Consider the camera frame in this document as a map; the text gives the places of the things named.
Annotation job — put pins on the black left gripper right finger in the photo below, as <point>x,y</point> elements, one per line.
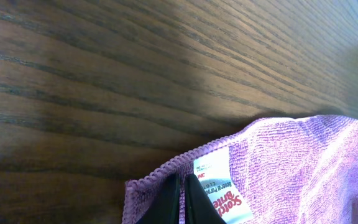
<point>198,207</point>

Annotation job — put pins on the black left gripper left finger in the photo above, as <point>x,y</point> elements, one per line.
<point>165,206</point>

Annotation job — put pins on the purple microfiber cloth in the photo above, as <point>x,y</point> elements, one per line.
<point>276,170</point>

